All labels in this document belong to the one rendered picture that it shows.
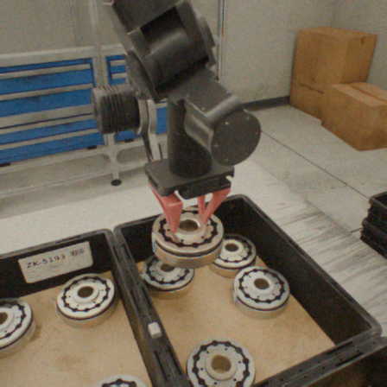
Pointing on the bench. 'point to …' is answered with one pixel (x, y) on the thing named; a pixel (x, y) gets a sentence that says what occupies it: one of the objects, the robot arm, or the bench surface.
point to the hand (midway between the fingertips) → (187, 221)
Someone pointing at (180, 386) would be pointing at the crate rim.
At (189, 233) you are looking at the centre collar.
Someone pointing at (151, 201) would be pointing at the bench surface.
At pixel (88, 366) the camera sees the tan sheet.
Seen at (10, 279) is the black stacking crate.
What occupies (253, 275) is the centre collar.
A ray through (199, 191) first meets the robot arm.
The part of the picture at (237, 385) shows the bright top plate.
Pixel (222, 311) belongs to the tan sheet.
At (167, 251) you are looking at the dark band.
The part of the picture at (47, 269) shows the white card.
